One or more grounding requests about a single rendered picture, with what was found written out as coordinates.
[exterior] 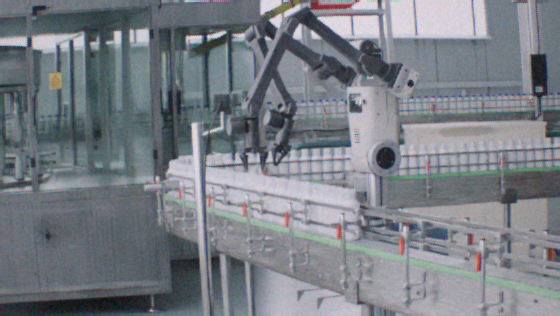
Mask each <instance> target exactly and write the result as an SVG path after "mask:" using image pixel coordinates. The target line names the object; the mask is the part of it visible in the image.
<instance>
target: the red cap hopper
mask: <svg viewBox="0 0 560 316"><path fill-rule="evenodd" d="M360 1H362V0H316V2H315V3H310V0H309V2H307V3H303V4H300V5H299V8H300V7H309V8H311V10H310V11H312V12H313V13H314V15H315V16H316V17H317V18H328V17H349V16H360V17H372V16H377V26H378V29H379V47H380V48H381V49H382V51H383V59H382V60H384V61H385V62H387V56H388V61H389V62H390V63H393V62H395V53H394V39H393V31H392V8H391V3H390V0H384V8H383V5H382V0H376V5H377V9H364V8H360V9H349V8H350V7H352V6H355V5H356V4H357V3H359V2H360ZM384 15H385V17H386V39H387V52H386V49H385V28H384ZM300 32H301V42H302V44H303V45H305V46H306V47H308V48H309V49H311V50H312V51H313V48H312V30H310V29H309V28H307V27H305V26H303V25H302V24H300ZM382 51H381V53H382ZM309 68H310V67H309V66H308V65H307V64H306V63H305V62H304V61H303V73H304V95H305V105H306V106H309V100H313V104H314V105H315V91H314V80H315V81H316V82H317V83H318V84H319V85H320V86H322V87H323V88H324V89H325V90H326V91H327V92H328V93H330V94H332V93H334V94H338V93H339V91H338V90H337V89H336V88H335V87H334V86H333V85H332V84H331V83H330V82H329V81H328V80H324V81H322V80H319V79H318V78H317V77H316V76H315V74H314V72H313V71H312V70H309ZM306 139H307V143H316V142H317V135H316V134H313V138H311V139H310V138H309V135H308V134H306Z"/></svg>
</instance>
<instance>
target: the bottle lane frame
mask: <svg viewBox="0 0 560 316"><path fill-rule="evenodd" d="M169 204H170V206H172V207H173V210H174V214H175V215H174V229H171V228H170V229H171V234H174V235H177V236H180V237H182V238H184V239H187V240H190V241H192V242H195V243H198V231H197V227H196V228H195V229H192V230H189V232H188V233H187V234H188V235H187V234H184V232H183V231H182V229H183V222H182V218H183V209H182V200H178V199H174V198H171V197H170V198H169ZM194 211H196V204H193V203H189V202H186V215H187V218H188V219H190V220H189V221H188V222H187V225H188V228H193V227H194V220H195V221H196V225H197V211H196V218H195V219H194V220H192V218H194V214H193V213H194ZM215 217H216V227H223V228H224V227H225V223H224V222H225V220H227V228H224V229H218V232H217V238H225V237H226V235H225V230H228V238H226V239H225V240H219V242H218V243H217V245H215V249H216V251H218V252H221V253H223V254H226V255H229V256H232V257H234V258H236V259H239V260H242V261H244V262H247V263H253V264H255V265H258V266H260V267H263V268H266V269H268V270H271V271H274V272H277V273H279V274H281V275H284V276H287V277H292V278H295V279H298V280H299V281H302V282H305V283H308V284H310V285H313V286H318V287H320V288H323V289H326V290H329V291H331V292H333V293H339V294H341V295H344V296H345V290H343V289H342V285H341V284H340V281H341V279H342V274H341V271H340V270H339V268H340V266H341V260H342V253H341V242H338V241H335V240H331V239H328V238H324V237H320V236H316V235H312V234H308V233H302V232H298V231H294V245H295V251H303V250H305V247H304V242H307V250H306V251H305V252H304V253H298V255H297V257H296V264H304V263H305V257H304V256H305V254H307V255H308V263H307V264H304V265H299V266H298V268H297V269H296V272H291V269H290V267H289V265H290V263H291V262H290V256H289V254H288V253H289V251H290V241H289V229H286V228H282V227H279V226H275V225H271V224H267V223H264V222H260V221H256V220H252V219H251V225H252V238H254V239H255V238H260V237H261V233H260V232H261V230H262V231H263V235H264V238H262V239H261V240H255V241H254V244H253V250H261V249H262V248H261V241H263V242H264V250H261V251H256V252H255V254H254V255H253V258H249V254H248V253H247V250H248V243H247V241H246V240H247V238H248V232H247V218H245V217H241V216H237V215H234V214H229V213H226V212H223V211H219V210H215ZM358 255H359V256H360V257H361V266H359V267H356V268H352V269H350V270H349V272H348V276H351V277H353V278H358V273H357V271H358V269H361V278H360V279H359V280H357V282H358V290H359V298H358V300H359V301H361V302H364V303H369V304H372V305H374V306H377V307H379V308H384V309H387V310H389V311H392V312H396V313H399V314H402V315H404V316H405V315H406V316H479V315H480V311H479V310H478V309H477V305H478V303H479V298H480V286H479V279H480V274H478V273H472V272H470V271H465V270H458V269H456V268H452V267H450V266H448V267H445V266H441V265H439V264H435V263H432V264H431V263H428V262H425V261H421V260H417V259H415V260H414V259H410V258H409V273H410V277H409V282H410V283H419V282H421V271H422V272H425V282H424V283H422V284H421V285H419V286H413V289H412V290H411V298H416V297H420V296H421V292H422V291H421V288H422V286H424V287H425V297H423V298H421V299H420V300H415V301H412V304H411V305H410V306H409V308H404V304H402V299H403V298H404V297H403V294H404V290H403V289H402V284H403V283H404V275H403V267H404V256H400V255H393V254H389V253H387V252H382V251H378V250H372V249H368V248H364V247H361V246H357V245H353V244H351V243H350V244H349V243H346V266H348V267H352V266H356V265H357V260H358ZM485 285H486V296H485V303H487V304H492V303H495V302H497V301H498V290H500V291H503V292H502V302H500V303H499V304H498V305H496V306H489V309H488V311H487V316H498V311H497V309H498V307H503V308H502V313H500V316H560V292H558V291H556V292H555V291H552V290H550V289H542V288H539V287H536V286H535V287H534V286H530V285H527V284H520V283H519V282H514V281H512V282H511V281H507V280H505V279H498V278H495V277H491V276H490V275H489V276H486V278H485Z"/></svg>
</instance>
